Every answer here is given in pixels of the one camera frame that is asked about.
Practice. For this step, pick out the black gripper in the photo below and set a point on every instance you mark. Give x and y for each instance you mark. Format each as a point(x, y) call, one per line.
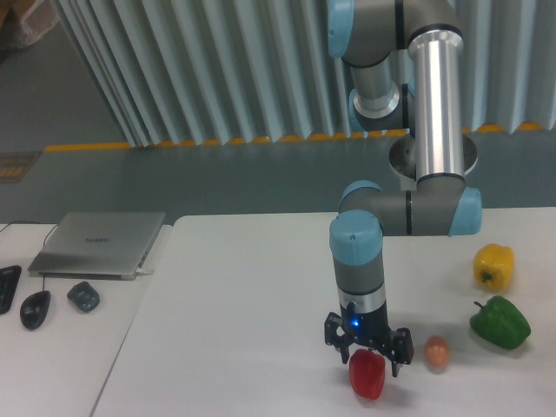
point(369, 330)

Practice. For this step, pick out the red bell pepper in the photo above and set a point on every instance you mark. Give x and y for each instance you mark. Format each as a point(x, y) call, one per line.
point(367, 373)

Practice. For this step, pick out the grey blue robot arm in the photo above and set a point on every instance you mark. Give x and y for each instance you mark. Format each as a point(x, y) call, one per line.
point(404, 61)

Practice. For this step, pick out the brown egg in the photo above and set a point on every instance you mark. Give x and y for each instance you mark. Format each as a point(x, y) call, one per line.
point(436, 351)

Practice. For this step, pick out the green bell pepper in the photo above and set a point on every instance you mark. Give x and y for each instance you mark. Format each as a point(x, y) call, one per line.
point(499, 322)

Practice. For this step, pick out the yellow bell pepper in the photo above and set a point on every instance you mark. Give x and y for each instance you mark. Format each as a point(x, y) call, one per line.
point(493, 267)

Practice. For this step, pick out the silver closed laptop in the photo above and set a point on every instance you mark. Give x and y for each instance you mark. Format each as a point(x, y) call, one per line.
point(104, 245)

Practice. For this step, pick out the small dark grey tray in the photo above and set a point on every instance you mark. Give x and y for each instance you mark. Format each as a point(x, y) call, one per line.
point(84, 297)

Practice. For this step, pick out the black computer mouse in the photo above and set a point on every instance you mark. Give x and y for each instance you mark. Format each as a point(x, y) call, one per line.
point(34, 310)

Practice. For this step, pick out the folding partition screen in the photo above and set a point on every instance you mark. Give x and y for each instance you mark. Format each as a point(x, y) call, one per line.
point(220, 70)

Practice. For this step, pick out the black keyboard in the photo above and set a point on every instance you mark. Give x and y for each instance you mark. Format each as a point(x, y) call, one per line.
point(9, 279)

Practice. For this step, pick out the cardboard box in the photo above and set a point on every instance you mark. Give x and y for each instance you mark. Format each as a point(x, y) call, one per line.
point(25, 22)

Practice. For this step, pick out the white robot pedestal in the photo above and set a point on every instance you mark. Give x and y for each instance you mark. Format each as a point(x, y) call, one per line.
point(402, 158)

